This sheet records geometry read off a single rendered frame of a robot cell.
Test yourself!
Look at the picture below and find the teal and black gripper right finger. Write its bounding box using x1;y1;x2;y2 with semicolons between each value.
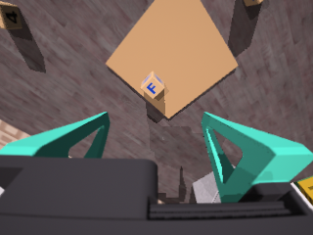
201;113;313;203

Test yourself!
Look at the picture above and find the tan letter block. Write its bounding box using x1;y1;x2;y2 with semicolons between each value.
141;71;164;99
0;1;22;29
244;0;264;6

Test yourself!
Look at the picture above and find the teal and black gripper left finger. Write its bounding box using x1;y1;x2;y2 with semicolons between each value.
0;112;111;158

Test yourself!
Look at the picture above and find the tan flat mat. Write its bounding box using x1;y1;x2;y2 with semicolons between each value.
106;0;238;118

